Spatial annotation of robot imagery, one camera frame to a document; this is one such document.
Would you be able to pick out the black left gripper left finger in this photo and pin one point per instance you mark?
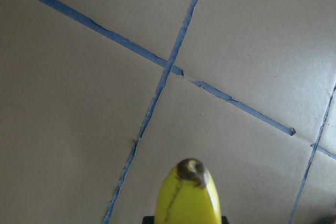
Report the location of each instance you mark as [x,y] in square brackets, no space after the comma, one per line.
[148,220]

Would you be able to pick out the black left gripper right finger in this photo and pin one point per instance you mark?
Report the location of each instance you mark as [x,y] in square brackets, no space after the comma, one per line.
[224,220]

